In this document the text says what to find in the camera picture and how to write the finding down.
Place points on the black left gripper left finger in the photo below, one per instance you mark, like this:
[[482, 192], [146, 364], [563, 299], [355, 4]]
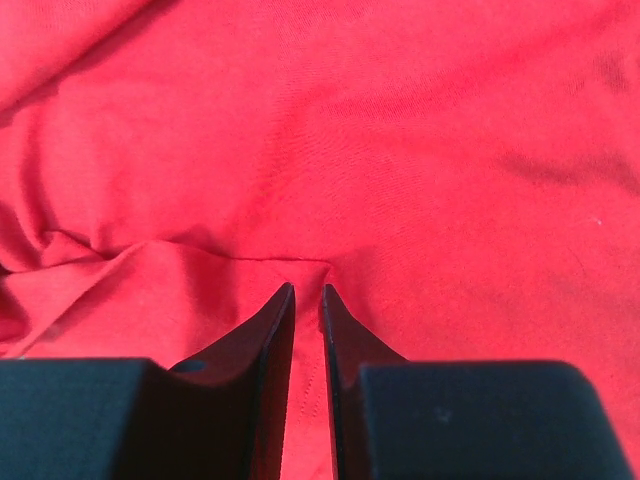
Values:
[[219, 414]]

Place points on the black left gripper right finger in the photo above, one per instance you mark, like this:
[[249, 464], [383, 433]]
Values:
[[392, 418]]

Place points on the red t shirt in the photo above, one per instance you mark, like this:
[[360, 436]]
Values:
[[465, 173]]

